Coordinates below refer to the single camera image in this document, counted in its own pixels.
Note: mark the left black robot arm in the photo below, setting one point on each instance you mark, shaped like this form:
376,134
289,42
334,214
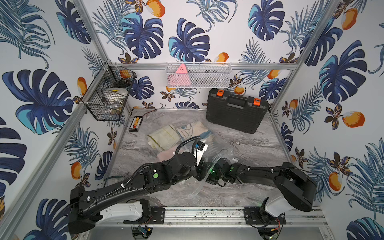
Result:
86,206

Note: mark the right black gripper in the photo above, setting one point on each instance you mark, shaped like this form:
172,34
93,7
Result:
211,181

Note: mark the pink towel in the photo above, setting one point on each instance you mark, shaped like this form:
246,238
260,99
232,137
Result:
166,155

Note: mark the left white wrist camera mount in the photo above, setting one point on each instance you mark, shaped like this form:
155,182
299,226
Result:
200,148

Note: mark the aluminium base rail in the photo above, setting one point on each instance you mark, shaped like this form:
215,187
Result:
230,217

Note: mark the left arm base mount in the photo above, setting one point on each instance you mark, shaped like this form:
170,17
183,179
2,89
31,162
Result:
149,215

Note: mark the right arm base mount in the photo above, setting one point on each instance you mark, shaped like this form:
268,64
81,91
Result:
259,216

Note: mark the pink triangular object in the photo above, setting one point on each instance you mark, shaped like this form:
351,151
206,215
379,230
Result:
180,78

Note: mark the black plastic tool case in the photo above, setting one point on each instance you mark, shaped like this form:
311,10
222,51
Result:
236,112

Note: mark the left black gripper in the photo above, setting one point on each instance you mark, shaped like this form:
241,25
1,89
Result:
201,169

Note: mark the black wire basket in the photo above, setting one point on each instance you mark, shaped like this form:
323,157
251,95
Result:
109,97

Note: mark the clear mesh wall tray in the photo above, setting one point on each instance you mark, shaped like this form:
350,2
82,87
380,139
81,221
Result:
204,75

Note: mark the small black battery box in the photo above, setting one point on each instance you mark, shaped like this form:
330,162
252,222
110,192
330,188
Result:
135,124

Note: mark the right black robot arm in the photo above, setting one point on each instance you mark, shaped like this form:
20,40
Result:
293,189

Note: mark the cream striped towel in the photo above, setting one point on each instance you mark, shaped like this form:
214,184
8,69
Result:
164,138

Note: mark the blue white patterned towel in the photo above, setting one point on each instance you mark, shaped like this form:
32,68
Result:
195,129

